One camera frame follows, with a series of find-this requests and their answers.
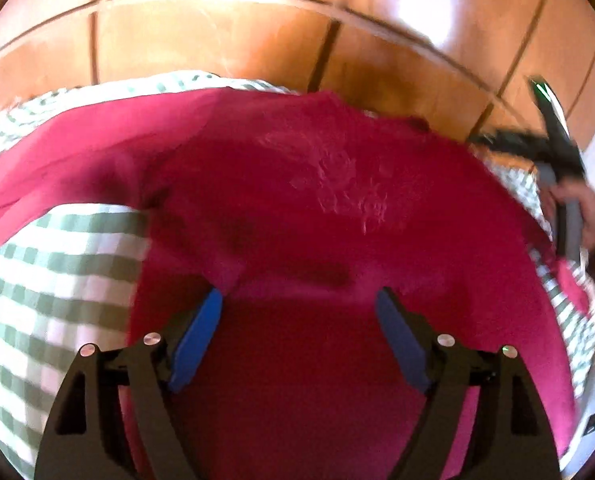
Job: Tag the wooden wardrobe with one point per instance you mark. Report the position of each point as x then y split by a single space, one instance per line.
202 35

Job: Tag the green white checked bed sheet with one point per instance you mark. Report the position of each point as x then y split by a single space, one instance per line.
52 270

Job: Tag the person's right hand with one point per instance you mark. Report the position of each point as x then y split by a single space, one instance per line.
590 215

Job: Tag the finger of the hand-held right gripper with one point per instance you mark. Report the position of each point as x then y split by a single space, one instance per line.
507 140

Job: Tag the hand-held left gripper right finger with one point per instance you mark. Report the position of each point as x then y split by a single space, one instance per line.
400 335

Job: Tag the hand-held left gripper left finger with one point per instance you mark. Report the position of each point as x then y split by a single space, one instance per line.
200 335

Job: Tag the red shirt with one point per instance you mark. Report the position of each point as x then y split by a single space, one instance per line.
302 210

